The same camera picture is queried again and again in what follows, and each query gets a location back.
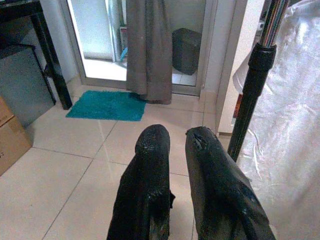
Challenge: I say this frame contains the black chrome clothes rack pole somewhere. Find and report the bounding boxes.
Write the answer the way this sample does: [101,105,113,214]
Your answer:
[226,0,291,163]

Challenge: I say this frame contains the grey curtain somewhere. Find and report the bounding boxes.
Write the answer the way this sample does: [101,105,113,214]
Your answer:
[125,0,174,105]

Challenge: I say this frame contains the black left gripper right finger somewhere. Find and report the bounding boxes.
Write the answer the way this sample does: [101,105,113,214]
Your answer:
[184,126,277,240]

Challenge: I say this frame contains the black bin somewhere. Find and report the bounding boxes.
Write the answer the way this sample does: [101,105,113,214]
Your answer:
[171,27,202,76]

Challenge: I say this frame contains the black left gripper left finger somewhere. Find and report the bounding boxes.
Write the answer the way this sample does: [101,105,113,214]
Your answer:
[106,124,176,240]

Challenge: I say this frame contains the white translucent plastic cover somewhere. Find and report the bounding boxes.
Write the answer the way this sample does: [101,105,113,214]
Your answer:
[232,0,320,240]

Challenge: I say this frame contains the teal shaggy floor mat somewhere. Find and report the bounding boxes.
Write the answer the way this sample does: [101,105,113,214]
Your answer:
[65,90,148,123]

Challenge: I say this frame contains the grey storage box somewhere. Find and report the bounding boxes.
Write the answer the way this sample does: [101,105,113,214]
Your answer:
[0,44,56,128]

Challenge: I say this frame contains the brown cardboard box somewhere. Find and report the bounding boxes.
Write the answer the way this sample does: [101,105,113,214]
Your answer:
[0,96,33,177]

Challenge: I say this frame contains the grey sliding door frame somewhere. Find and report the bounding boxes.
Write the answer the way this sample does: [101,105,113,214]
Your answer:
[59,0,218,97]

